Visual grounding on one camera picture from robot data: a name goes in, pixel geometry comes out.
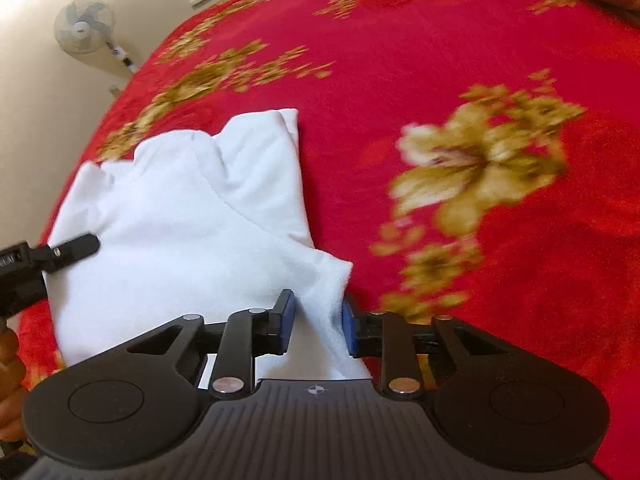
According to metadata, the white polo shirt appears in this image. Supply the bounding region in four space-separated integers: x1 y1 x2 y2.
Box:
46 108 368 380

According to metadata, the white standing fan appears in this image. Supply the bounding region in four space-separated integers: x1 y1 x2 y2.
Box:
53 0 138 74

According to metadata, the red floral bed blanket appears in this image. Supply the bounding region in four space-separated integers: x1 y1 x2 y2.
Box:
20 0 639 479

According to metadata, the person's left hand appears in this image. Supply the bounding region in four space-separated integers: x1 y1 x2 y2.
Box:
0 320 27 442

